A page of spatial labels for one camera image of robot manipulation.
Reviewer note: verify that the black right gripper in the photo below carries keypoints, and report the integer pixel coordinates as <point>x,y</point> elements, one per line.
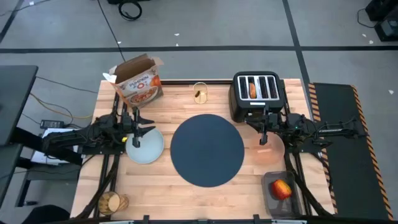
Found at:
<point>275,123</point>

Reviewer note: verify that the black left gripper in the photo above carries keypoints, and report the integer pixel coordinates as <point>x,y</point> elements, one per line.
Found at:
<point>127,124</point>

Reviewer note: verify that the light blue plate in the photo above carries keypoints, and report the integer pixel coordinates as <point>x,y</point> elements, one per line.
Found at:
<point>149,149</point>

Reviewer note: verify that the pink bowl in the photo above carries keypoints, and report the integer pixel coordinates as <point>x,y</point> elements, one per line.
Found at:
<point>269,154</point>

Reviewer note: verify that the bagel half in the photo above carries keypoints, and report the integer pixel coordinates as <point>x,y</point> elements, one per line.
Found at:
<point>252,90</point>

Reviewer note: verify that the orange pumpkin cereal box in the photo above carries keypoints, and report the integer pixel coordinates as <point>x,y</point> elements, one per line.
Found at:
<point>140,84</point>

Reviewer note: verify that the red apple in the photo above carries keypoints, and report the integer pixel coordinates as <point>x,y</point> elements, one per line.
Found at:
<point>281,189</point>

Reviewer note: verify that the amber faceted glass tumbler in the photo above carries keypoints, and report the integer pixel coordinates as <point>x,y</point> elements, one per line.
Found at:
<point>113,203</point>

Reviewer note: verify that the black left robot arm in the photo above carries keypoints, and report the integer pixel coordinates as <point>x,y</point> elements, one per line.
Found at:
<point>77,135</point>

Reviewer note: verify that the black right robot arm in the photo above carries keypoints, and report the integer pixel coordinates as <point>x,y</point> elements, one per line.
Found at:
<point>329,130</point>

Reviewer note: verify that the black four-slot toaster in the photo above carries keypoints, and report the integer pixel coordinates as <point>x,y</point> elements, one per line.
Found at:
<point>239,102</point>

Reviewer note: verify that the dark blue round placemat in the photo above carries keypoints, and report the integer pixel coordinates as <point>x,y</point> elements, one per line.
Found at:
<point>206,151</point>

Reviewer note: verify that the small glass cup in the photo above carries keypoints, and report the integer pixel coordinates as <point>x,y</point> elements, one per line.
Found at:
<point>200,98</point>

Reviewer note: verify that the black tray with apple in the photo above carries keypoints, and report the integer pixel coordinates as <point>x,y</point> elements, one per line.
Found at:
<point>280,208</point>

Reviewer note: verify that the black power adapter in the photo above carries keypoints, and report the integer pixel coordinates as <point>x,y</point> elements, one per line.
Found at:
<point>51,124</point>

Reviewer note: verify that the black hazard-striped floor mat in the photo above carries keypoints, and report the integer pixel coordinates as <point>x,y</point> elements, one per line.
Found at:
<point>351,174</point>

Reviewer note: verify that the white paper sheet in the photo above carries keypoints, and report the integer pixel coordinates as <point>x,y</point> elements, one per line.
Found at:
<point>40,157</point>

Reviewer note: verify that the black desk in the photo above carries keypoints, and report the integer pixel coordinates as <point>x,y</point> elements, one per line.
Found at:
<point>15,99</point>

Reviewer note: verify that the black equipment case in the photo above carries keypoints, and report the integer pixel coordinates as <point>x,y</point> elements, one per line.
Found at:
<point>387,29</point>
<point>382,7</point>

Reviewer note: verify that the black metal table frame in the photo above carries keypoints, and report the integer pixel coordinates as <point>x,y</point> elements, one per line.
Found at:
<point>186,82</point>

